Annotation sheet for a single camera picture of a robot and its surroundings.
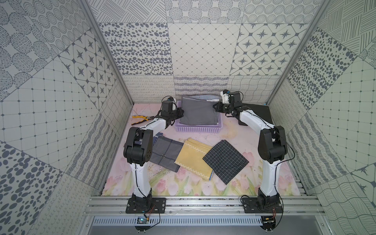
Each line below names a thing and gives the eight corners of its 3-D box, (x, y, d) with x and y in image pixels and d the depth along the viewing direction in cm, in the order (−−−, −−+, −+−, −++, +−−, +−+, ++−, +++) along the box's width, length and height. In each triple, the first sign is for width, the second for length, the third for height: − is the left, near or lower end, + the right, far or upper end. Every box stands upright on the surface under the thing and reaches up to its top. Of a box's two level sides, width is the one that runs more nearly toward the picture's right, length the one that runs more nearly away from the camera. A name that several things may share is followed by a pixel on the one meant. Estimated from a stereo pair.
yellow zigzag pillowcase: (173, 163, 90) (173, 162, 89) (188, 138, 102) (187, 136, 100) (210, 181, 84) (211, 180, 82) (221, 152, 95) (222, 150, 94)
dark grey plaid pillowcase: (145, 162, 91) (144, 160, 90) (158, 137, 103) (158, 135, 101) (177, 172, 87) (177, 171, 86) (187, 145, 99) (187, 143, 97)
